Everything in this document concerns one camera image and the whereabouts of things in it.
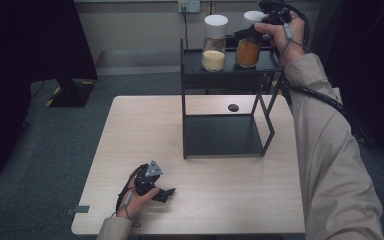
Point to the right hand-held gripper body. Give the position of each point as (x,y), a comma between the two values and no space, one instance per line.
(275,13)

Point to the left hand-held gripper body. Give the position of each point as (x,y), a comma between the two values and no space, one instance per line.
(148,176)

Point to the glass jar of orange powder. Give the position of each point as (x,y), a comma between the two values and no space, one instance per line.
(247,53)

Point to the glass jar of pale grains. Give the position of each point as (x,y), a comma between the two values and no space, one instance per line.
(214,46)

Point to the black metal shelf rack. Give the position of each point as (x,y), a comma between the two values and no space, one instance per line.
(223,133)

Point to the person's left hand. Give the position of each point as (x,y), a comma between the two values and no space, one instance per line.
(138,203)

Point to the person's right hand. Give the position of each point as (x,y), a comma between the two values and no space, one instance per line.
(288,40)

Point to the black round table grommet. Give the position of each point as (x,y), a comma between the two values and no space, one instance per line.
(233,107)

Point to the dark curtain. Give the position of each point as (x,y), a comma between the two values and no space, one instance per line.
(366,66)
(20,66)

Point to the black stand base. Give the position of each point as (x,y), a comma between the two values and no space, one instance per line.
(71,93)

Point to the white wall socket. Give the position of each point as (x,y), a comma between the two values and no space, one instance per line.
(189,5)

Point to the grey table bracket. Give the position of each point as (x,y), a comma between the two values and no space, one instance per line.
(78,210)

